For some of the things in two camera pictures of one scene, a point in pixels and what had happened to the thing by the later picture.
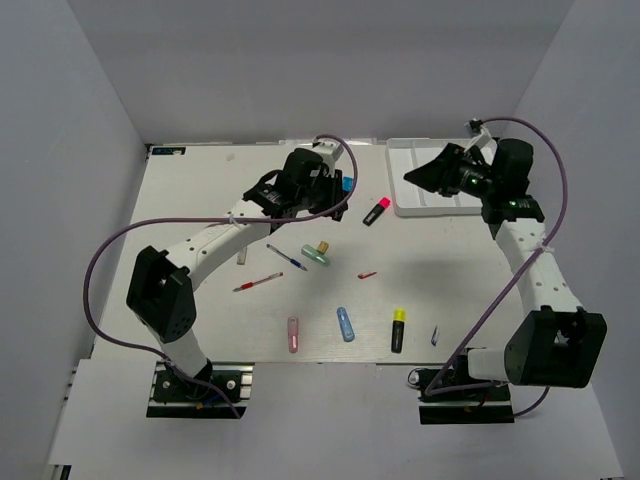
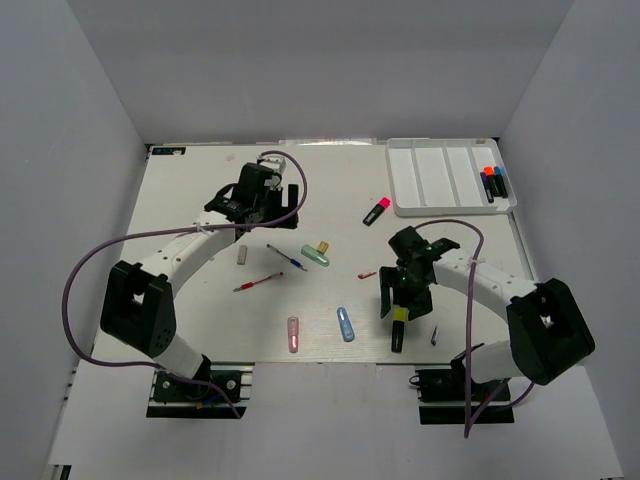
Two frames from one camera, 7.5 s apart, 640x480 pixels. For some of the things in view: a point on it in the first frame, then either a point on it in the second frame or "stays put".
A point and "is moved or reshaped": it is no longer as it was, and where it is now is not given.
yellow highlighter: [399, 315] stays put
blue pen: [287, 258] stays put
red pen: [250, 284] stays put
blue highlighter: [347, 184] is moved or reshaped
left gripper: [334, 187] → [282, 210]
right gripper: [439, 173] → [419, 305]
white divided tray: [412, 199] stays put
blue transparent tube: [345, 324] stays put
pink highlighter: [376, 212] stays put
